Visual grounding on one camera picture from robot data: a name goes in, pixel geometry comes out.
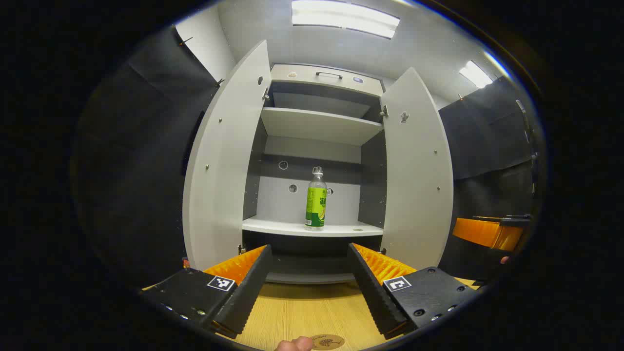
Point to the green label clear bottle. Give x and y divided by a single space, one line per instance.
316 207

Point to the ceiling light panel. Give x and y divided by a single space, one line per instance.
475 74
341 18

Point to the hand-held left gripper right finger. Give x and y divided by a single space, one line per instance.
375 292

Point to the grey cabinet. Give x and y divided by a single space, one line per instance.
312 200

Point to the grey cabinet door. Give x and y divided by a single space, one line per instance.
222 170
414 185

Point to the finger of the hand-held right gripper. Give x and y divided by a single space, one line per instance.
482 233

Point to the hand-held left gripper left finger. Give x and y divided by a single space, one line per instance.
241 297

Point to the black backdrop cloth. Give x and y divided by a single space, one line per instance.
487 146
141 161

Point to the round brown coaster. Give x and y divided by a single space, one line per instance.
329 342

